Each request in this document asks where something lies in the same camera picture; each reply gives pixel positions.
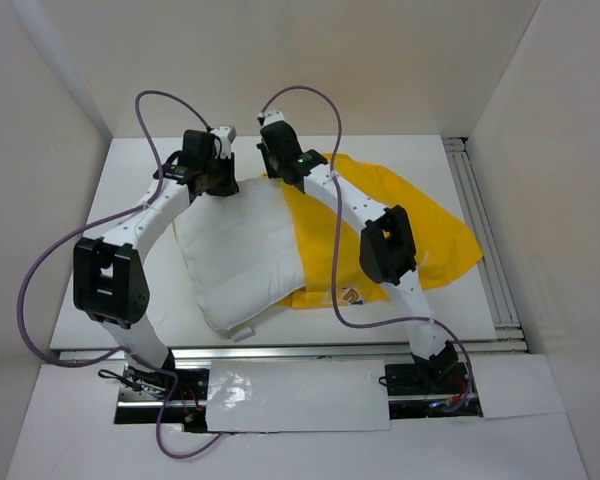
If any white pillow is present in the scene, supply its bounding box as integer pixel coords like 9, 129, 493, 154
173, 177, 305, 342

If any yellow pikachu pillowcase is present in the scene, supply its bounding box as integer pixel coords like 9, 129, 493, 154
259, 152, 485, 309

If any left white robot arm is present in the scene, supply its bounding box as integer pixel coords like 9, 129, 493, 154
73, 126, 239, 399

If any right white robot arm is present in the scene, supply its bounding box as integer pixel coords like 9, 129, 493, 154
257, 110, 458, 392

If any white cover plate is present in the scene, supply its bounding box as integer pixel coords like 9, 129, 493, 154
205, 359, 390, 433

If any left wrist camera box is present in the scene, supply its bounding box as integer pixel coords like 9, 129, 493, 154
211, 125, 237, 159

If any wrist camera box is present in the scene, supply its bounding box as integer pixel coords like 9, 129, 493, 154
257, 109, 286, 128
211, 125, 237, 159

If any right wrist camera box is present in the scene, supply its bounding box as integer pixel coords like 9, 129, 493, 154
257, 109, 286, 128

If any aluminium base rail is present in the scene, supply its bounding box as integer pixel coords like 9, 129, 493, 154
89, 135, 529, 373

